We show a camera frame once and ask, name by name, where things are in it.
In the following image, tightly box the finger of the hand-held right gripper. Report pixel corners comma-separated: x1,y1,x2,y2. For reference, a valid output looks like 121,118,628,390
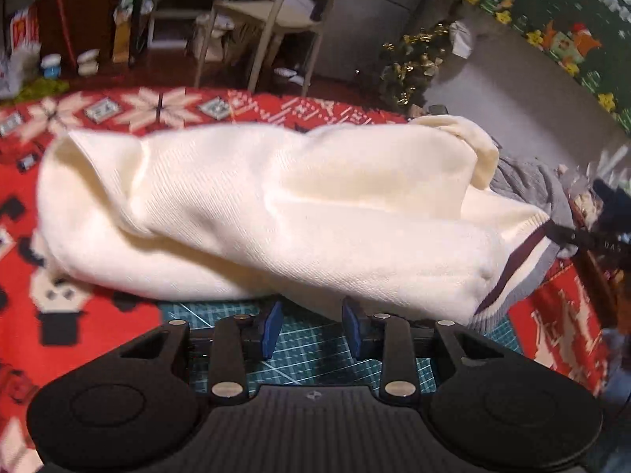
545,224,631,263

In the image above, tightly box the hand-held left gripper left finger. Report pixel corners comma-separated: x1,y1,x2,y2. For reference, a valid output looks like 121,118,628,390
118,300,285,410

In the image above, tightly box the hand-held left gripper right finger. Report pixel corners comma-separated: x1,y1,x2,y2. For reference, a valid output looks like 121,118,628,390
342,296,500,410

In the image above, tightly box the white knit sweater vest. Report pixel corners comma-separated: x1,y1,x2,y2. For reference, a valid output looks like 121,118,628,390
37,114,560,336

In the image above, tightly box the green cutting mat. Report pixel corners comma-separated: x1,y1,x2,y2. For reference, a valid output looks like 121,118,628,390
158,296,518,397

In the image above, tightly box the dark navy cloth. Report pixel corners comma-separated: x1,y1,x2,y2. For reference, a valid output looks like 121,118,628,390
590,177,631,238

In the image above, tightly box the grey cloth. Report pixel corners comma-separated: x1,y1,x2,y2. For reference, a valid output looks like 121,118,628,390
488,155,577,258

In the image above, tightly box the small tinsel christmas tree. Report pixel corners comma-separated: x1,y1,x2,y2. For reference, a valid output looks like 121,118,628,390
379,24,453,110

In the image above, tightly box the red patterned blanket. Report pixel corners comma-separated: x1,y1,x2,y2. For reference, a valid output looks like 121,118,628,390
0,86,631,473

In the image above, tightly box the white wooden chair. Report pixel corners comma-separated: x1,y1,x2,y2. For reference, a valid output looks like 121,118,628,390
194,0,357,95

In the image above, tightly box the white round container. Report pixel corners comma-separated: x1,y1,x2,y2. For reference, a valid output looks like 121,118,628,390
76,49,100,78

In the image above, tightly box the white ladder shelf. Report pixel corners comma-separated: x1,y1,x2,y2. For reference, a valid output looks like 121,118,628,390
147,0,242,51

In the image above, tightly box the brown wooden cabinet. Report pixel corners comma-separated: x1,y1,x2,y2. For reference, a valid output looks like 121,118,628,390
34,0,125,76

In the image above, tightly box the white plastic bag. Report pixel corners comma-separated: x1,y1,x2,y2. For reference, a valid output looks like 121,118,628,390
0,9,43,100

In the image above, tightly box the green christmas wall banner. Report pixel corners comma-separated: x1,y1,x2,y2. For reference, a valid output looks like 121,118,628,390
438,0,631,135

